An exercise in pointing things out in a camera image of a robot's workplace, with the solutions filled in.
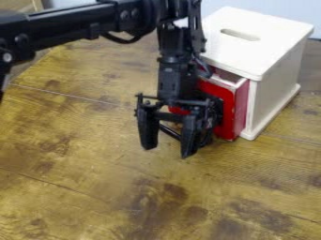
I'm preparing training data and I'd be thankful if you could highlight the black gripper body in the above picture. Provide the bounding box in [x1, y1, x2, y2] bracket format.
[136, 24, 221, 131]

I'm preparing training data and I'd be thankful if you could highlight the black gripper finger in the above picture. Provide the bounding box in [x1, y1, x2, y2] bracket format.
[181, 107, 212, 158]
[137, 103, 160, 150]

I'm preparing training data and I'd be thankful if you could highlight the black metal drawer handle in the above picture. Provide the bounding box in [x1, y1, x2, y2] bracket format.
[158, 97, 225, 148]

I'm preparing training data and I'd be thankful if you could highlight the red wooden drawer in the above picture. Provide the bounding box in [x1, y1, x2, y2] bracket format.
[169, 64, 252, 143]

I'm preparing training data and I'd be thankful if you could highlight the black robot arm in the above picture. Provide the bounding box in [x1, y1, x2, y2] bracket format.
[0, 0, 224, 158]

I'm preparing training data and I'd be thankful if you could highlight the white wooden box cabinet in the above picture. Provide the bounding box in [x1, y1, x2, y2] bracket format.
[203, 7, 314, 141]

